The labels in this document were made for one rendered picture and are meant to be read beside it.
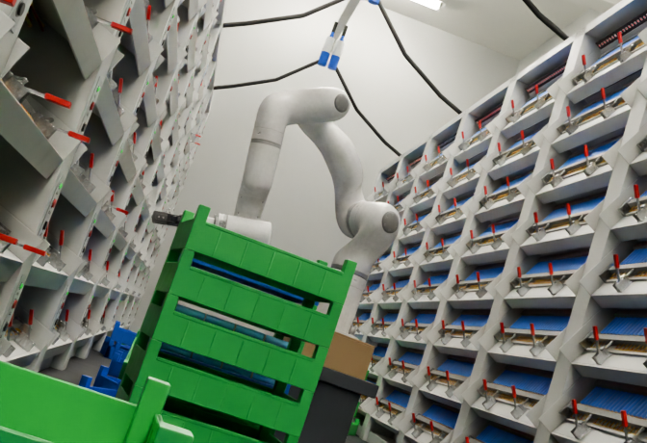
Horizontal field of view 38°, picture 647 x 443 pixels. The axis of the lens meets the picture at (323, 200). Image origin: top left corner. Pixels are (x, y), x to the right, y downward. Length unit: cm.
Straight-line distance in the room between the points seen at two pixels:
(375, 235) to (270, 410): 125
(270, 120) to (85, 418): 197
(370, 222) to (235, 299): 124
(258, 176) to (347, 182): 31
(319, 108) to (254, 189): 30
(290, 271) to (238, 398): 23
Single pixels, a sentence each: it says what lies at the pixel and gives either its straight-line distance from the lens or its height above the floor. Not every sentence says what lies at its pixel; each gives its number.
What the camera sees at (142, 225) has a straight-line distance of 454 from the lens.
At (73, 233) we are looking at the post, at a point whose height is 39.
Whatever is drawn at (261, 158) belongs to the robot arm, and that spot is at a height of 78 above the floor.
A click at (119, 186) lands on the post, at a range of 315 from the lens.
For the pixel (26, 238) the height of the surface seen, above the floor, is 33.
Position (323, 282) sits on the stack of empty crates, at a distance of 167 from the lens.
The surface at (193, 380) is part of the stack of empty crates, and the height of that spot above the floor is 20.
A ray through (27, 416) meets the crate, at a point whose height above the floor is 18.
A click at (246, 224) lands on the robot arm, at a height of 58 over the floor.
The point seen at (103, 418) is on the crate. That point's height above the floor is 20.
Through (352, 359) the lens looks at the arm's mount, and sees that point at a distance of 278.
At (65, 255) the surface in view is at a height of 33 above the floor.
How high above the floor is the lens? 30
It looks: 9 degrees up
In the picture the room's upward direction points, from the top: 19 degrees clockwise
